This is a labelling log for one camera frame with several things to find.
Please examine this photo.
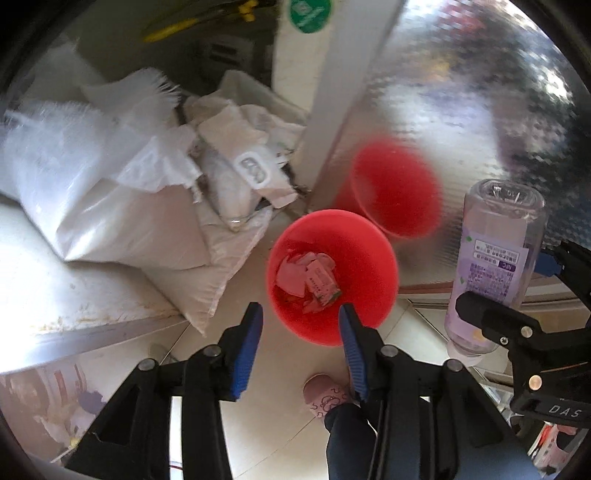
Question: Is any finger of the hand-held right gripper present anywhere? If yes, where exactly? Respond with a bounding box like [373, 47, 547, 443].
[455, 291, 548, 356]
[536, 240, 591, 305]

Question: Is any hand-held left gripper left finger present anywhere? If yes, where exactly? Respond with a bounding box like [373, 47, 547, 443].
[65, 302, 265, 480]

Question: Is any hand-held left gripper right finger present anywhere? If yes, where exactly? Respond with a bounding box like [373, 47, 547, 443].
[338, 304, 527, 480]

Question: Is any clear plastic bottle white cap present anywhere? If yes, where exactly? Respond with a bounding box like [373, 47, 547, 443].
[444, 179, 548, 367]

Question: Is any white medicine box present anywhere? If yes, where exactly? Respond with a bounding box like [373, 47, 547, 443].
[302, 259, 341, 306]

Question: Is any white paper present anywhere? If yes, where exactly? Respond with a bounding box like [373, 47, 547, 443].
[276, 251, 308, 298]

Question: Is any white tissue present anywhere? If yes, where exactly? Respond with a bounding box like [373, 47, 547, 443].
[295, 250, 337, 273]

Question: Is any red plastic bin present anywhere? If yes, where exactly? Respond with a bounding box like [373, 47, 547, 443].
[266, 209, 399, 347]

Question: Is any pink slipper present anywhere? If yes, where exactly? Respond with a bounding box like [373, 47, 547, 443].
[302, 374, 361, 418]

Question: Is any red and white packet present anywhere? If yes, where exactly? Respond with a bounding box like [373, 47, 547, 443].
[531, 422, 583, 468]

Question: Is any person's leg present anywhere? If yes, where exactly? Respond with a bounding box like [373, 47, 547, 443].
[325, 399, 384, 480]

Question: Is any flat white sack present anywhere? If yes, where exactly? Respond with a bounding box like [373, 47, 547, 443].
[139, 198, 274, 335]

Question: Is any small white filled bag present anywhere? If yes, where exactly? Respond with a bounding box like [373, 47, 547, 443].
[201, 148, 259, 227]

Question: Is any white bag with grey logo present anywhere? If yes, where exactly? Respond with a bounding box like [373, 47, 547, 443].
[185, 99, 300, 209]

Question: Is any embossed metal cabinet door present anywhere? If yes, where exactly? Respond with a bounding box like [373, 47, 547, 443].
[307, 0, 591, 296]

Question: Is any large white sack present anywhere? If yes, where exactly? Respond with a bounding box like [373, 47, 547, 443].
[0, 99, 213, 271]

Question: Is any frayed white woven sack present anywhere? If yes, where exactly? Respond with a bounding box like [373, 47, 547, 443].
[81, 68, 204, 195]

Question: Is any green round sticker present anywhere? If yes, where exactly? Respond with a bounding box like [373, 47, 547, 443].
[288, 0, 333, 34]

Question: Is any yellow hose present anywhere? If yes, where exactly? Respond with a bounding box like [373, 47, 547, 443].
[141, 0, 259, 43]

